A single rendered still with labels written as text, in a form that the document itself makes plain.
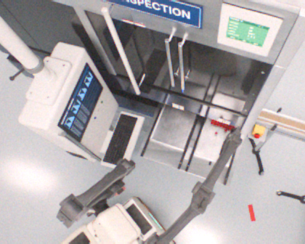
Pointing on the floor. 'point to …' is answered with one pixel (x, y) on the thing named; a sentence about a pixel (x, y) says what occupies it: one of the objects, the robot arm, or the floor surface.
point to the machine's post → (298, 31)
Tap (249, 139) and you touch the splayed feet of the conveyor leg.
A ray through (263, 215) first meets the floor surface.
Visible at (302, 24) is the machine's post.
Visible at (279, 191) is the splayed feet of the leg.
